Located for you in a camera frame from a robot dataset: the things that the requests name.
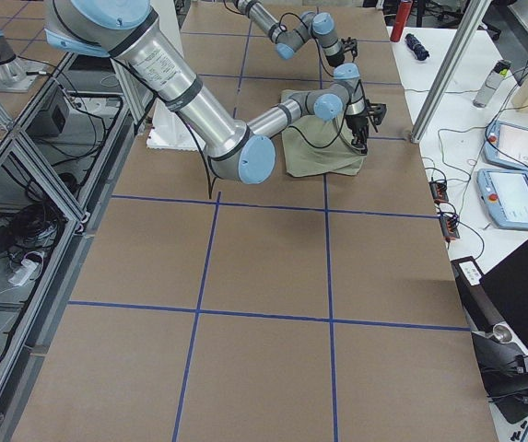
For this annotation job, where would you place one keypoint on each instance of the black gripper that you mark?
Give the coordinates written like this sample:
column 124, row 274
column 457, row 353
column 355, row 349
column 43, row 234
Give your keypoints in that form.
column 355, row 122
column 335, row 59

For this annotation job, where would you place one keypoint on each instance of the olive green long-sleeve shirt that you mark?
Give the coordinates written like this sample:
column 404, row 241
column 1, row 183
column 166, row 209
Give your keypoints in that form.
column 316, row 144

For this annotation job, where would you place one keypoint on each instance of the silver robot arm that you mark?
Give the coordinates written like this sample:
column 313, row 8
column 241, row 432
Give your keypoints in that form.
column 311, row 26
column 128, row 32

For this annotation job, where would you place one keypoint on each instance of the folded dark blue umbrella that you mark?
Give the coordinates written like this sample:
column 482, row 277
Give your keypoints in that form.
column 416, row 47

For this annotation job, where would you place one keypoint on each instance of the red bottle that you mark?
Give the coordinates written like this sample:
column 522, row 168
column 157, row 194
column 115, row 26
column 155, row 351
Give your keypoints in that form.
column 401, row 17

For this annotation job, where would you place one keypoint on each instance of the upper teach pendant tablet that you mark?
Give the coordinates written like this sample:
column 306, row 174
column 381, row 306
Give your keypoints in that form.
column 506, row 145

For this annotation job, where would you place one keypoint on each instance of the teach pendant tablet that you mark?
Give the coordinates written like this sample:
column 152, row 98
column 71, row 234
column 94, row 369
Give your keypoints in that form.
column 505, row 195
column 506, row 145

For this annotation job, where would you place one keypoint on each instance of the clear water bottle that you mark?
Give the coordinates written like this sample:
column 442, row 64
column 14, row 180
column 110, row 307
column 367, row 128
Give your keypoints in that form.
column 492, row 83

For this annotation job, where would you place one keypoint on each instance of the lower teach pendant tablet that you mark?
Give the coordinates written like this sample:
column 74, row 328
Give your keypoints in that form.
column 505, row 195

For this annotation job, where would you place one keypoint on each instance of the black box with label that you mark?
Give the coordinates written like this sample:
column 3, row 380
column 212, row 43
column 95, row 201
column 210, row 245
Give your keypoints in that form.
column 484, row 315

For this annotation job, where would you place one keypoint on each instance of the aluminium frame post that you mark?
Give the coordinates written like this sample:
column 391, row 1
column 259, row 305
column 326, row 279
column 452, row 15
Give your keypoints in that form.
column 462, row 38

